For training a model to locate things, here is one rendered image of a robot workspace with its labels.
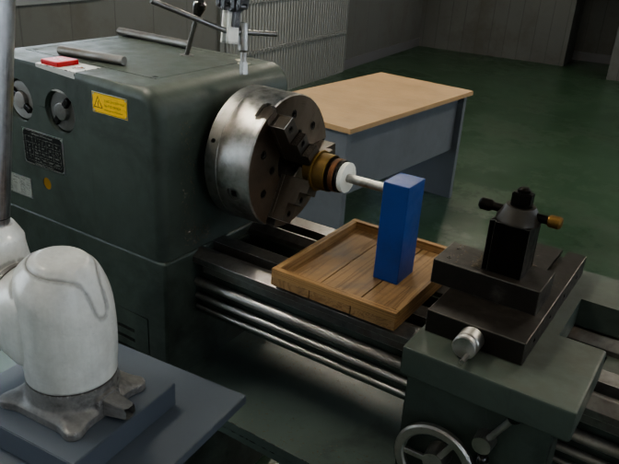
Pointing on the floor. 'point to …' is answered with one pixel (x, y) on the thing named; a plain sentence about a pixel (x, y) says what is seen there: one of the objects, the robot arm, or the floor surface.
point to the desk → (389, 133)
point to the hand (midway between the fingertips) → (229, 27)
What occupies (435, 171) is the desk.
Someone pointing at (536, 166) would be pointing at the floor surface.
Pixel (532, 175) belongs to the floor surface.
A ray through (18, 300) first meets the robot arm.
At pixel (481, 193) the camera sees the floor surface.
